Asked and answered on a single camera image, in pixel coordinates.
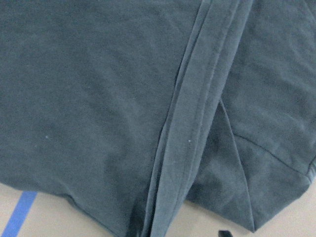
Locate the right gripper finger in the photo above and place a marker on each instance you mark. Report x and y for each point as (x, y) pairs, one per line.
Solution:
(224, 233)

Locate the brown paper table cover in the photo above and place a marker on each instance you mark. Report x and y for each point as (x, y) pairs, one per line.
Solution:
(52, 216)

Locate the black printed t-shirt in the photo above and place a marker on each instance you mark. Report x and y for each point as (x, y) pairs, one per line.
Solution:
(127, 108)

